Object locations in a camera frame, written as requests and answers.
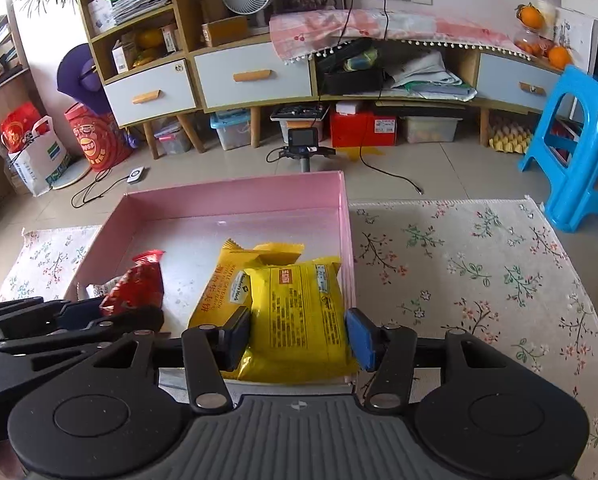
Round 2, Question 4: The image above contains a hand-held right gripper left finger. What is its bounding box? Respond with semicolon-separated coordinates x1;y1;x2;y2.
86;306;253;415

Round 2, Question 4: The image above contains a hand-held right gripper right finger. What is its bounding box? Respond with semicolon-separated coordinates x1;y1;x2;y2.
344;306;518;410

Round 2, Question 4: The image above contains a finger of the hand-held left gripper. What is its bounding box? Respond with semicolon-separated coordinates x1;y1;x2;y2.
0;306;166;381
0;296;108;353

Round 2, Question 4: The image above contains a small white snack packet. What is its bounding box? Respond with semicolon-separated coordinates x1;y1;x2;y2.
85;276;124;302

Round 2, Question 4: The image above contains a red snack packet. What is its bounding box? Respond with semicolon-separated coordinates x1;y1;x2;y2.
100;250;166;317

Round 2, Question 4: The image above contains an orange-yellow snack packet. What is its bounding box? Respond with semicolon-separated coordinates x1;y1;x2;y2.
188;239;305;331

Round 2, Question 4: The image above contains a yellow snack packet orange label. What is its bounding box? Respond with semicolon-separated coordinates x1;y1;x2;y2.
224;256;360;385

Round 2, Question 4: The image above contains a pink cardboard box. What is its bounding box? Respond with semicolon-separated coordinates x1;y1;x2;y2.
64;170;360;396

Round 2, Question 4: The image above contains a white round scale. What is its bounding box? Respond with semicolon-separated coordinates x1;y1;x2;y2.
51;162;93;191

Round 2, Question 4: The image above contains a white shopping bag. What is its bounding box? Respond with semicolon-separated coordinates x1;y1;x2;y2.
8;116;76;197

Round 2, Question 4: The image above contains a red gift bag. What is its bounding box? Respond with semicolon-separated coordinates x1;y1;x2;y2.
64;102;133;172

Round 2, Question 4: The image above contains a yellow paper piece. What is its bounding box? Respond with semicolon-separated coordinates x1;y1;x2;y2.
336;146;386;162

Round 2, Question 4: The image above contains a red plastic bag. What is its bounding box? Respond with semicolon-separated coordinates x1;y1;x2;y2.
1;102;50;154

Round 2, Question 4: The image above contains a clear bin blue lid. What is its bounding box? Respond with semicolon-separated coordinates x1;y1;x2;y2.
210;109;253;151

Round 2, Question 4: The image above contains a red cardboard box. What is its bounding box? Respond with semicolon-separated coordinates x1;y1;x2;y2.
329;107;398;149

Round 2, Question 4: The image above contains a wide clear storage bin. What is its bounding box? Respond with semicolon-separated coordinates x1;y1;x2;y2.
399;115;463;144

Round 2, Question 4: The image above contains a clear bin with keyboard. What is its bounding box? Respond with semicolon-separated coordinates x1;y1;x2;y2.
270;104;331;144

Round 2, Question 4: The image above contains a purple hat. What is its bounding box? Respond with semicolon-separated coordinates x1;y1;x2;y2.
56;44;114;117

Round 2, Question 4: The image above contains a low wooden cabinet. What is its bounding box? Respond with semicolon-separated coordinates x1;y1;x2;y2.
189;10;580;150

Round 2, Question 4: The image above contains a yellow egg tray stack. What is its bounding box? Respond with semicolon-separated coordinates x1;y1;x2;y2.
488;115;535;154

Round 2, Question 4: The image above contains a small white box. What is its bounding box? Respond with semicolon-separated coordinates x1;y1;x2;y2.
111;42;138;74

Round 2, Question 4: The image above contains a black case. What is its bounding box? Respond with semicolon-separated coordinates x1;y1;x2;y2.
316;37;387;96

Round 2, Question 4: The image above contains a wooden bookshelf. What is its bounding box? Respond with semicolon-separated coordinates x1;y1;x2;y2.
0;0;47;121

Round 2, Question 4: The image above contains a pile of white papers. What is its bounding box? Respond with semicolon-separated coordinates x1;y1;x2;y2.
388;52;478;102

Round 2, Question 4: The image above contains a blue plastic stool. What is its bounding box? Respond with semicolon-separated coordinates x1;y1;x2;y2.
518;65;598;233

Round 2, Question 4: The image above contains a tall wooden shelf cabinet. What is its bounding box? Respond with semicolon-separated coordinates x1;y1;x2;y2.
79;0;206;161

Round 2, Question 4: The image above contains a brown cardboard box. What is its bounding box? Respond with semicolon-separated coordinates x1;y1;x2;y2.
201;16;250;47

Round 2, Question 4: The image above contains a stack of papers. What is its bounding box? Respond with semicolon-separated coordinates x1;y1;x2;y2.
88;0;173;31

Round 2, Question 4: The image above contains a pink printed cloth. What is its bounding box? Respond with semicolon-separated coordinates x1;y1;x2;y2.
269;8;526;66

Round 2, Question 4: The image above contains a glass jar of oranges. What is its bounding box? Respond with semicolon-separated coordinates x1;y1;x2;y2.
513;27;550;57

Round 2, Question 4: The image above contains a white board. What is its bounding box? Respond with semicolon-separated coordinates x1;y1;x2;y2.
553;0;598;77

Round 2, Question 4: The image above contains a black charger cable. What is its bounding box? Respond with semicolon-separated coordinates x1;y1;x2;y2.
71;165;130;209

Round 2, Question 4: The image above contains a camera on grey handle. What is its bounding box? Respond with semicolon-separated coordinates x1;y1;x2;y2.
266;129;336;174

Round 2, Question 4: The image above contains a white drawer wooden handle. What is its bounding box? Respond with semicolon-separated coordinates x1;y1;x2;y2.
476;52;566;113
103;59;198;127
194;41;314;111

